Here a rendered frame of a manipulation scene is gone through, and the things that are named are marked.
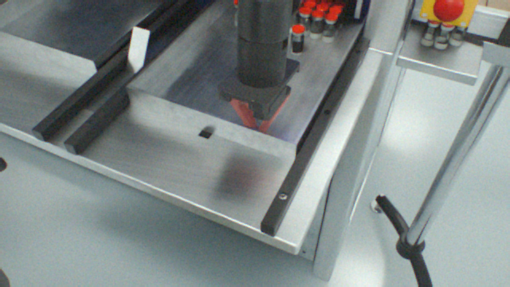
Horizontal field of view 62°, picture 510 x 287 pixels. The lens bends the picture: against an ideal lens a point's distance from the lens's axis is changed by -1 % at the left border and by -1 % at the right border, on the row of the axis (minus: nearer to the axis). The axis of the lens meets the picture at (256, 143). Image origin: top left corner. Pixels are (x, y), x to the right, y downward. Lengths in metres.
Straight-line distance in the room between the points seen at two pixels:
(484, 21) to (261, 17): 0.49
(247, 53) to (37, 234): 1.34
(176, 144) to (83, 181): 1.20
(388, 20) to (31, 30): 0.62
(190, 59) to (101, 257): 0.98
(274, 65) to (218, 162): 0.16
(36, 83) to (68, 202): 1.02
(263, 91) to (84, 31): 0.44
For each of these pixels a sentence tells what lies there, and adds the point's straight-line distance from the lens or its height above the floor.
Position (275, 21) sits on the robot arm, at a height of 1.07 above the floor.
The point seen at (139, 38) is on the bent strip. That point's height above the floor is 0.93.
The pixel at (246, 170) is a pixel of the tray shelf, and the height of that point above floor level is 0.88.
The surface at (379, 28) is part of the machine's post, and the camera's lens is 0.75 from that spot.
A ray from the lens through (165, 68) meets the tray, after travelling 0.71.
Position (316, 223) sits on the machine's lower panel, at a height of 0.30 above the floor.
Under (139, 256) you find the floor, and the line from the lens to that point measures 1.53.
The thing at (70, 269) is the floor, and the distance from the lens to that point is 1.58.
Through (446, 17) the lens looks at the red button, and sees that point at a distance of 0.68.
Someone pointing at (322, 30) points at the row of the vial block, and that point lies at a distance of 0.77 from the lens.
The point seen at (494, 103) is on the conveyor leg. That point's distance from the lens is 0.98.
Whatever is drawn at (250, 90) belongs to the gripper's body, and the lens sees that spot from 0.48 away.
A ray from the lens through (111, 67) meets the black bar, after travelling 0.71.
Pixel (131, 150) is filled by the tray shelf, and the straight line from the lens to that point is 0.60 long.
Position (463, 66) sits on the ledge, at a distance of 0.78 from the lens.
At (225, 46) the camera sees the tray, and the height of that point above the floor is 0.88.
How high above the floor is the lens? 1.31
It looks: 48 degrees down
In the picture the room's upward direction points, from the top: straight up
